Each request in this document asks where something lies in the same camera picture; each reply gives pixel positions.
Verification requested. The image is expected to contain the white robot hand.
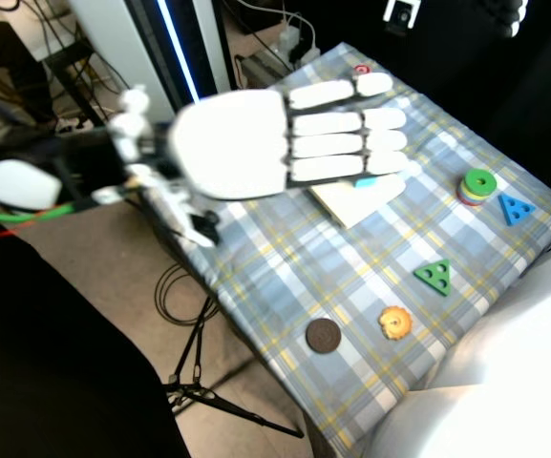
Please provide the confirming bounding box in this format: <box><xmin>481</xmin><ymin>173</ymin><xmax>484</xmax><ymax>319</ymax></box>
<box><xmin>487</xmin><ymin>0</ymin><xmax>530</xmax><ymax>39</ymax></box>
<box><xmin>167</xmin><ymin>71</ymin><xmax>422</xmax><ymax>202</ymax></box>

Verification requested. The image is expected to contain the blue triangle block with holes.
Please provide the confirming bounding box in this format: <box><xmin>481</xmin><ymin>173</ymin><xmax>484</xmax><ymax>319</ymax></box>
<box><xmin>497</xmin><ymin>192</ymin><xmax>538</xmax><ymax>227</ymax></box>

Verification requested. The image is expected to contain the green triangle block with holes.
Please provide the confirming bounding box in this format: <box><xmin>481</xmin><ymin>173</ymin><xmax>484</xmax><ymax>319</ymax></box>
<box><xmin>412</xmin><ymin>258</ymin><xmax>453</xmax><ymax>298</ymax></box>

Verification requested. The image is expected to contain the black drape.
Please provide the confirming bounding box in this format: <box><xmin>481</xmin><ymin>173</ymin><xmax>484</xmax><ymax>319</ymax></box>
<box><xmin>317</xmin><ymin>0</ymin><xmax>551</xmax><ymax>225</ymax></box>

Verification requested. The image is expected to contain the white power strip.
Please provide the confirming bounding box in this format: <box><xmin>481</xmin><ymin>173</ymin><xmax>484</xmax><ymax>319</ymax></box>
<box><xmin>276</xmin><ymin>23</ymin><xmax>306</xmax><ymax>56</ymax></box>

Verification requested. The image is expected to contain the small white table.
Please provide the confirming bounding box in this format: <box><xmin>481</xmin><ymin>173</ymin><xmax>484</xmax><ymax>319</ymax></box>
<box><xmin>307</xmin><ymin>172</ymin><xmax>408</xmax><ymax>231</ymax></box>

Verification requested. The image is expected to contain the blue plaid cloth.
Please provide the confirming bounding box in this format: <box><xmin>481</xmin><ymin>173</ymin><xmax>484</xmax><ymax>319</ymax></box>
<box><xmin>179</xmin><ymin>42</ymin><xmax>551</xmax><ymax>458</ymax></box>

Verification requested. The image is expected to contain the white cabinet with blue light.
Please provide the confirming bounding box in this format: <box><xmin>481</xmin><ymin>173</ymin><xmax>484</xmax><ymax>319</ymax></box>
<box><xmin>67</xmin><ymin>0</ymin><xmax>238</xmax><ymax>112</ymax></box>

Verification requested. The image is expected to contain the black metal rack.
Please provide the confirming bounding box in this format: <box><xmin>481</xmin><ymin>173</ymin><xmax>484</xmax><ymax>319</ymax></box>
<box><xmin>40</xmin><ymin>37</ymin><xmax>117</xmax><ymax>129</ymax></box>

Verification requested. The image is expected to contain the brown round toy cookie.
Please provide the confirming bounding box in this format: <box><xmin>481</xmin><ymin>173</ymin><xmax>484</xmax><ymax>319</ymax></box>
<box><xmin>304</xmin><ymin>317</ymin><xmax>343</xmax><ymax>356</ymax></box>

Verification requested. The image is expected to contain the yellow flower toy cookie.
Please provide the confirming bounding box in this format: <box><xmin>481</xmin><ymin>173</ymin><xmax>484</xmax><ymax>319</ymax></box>
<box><xmin>378</xmin><ymin>304</ymin><xmax>414</xmax><ymax>342</ymax></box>

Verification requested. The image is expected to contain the black tripod stand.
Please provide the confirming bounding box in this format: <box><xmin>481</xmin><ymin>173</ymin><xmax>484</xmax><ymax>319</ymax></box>
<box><xmin>161</xmin><ymin>266</ymin><xmax>306</xmax><ymax>440</ymax></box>

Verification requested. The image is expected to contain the large black cover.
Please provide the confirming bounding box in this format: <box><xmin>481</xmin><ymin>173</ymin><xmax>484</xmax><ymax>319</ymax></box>
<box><xmin>0</xmin><ymin>228</ymin><xmax>191</xmax><ymax>458</ymax></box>

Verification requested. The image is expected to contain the white robot body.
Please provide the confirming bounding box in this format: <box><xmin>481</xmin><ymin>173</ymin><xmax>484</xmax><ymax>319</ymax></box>
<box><xmin>364</xmin><ymin>228</ymin><xmax>551</xmax><ymax>458</ymax></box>

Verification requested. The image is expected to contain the white mounted camera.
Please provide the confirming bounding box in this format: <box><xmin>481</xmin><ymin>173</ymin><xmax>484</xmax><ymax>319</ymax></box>
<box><xmin>381</xmin><ymin>0</ymin><xmax>424</xmax><ymax>36</ymax></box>

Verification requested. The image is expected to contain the white cable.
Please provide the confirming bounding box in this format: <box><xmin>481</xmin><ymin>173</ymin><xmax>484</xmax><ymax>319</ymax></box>
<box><xmin>237</xmin><ymin>0</ymin><xmax>323</xmax><ymax>52</ymax></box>

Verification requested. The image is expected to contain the green toy ring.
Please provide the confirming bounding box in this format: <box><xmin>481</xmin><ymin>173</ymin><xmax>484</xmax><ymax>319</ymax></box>
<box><xmin>462</xmin><ymin>167</ymin><xmax>499</xmax><ymax>198</ymax></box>

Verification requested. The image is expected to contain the black coiled cable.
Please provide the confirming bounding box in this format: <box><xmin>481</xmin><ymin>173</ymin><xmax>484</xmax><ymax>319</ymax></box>
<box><xmin>154</xmin><ymin>261</ymin><xmax>222</xmax><ymax>328</ymax></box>

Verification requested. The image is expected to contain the red toy ring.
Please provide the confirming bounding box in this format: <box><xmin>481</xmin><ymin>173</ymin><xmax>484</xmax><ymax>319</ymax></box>
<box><xmin>456</xmin><ymin>183</ymin><xmax>487</xmax><ymax>208</ymax></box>

